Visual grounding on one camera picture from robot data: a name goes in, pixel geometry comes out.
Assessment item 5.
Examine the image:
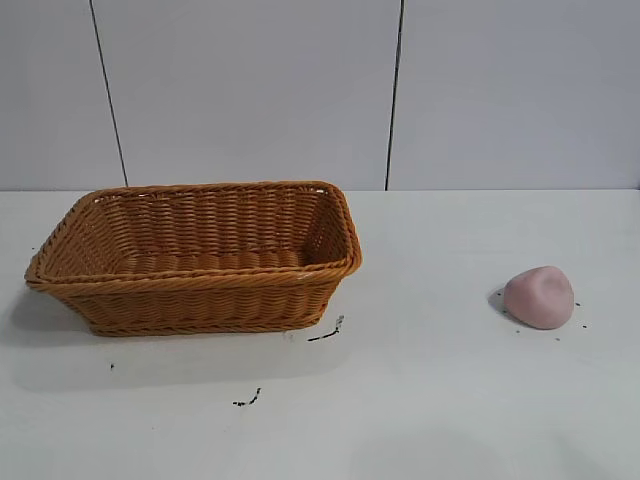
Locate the brown woven wicker basket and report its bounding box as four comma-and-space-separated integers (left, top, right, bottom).
23, 180, 364, 337

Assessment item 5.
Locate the pink peach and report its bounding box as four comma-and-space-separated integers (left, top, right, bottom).
502, 265, 575, 331

